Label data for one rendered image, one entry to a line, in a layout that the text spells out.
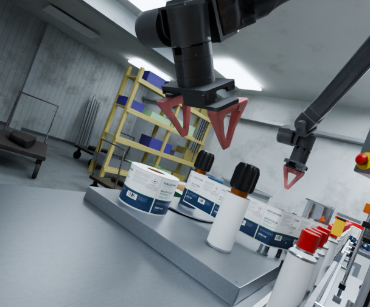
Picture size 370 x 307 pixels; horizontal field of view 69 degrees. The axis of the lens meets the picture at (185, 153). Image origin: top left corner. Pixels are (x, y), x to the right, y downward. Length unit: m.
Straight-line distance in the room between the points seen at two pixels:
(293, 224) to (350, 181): 4.51
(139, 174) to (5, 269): 0.54
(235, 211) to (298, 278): 0.40
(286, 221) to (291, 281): 0.60
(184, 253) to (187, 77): 0.54
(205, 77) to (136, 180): 0.67
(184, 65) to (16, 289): 0.45
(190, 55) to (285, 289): 0.43
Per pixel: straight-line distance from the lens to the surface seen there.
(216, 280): 0.76
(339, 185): 5.68
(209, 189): 1.21
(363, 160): 1.03
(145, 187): 0.99
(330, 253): 1.05
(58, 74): 9.11
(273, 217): 1.10
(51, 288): 0.58
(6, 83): 8.85
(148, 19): 0.44
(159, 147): 6.27
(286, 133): 1.04
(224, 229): 0.91
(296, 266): 0.56
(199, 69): 0.39
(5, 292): 0.56
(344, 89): 0.91
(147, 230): 0.88
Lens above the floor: 1.14
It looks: 1 degrees down
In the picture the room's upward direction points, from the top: 21 degrees clockwise
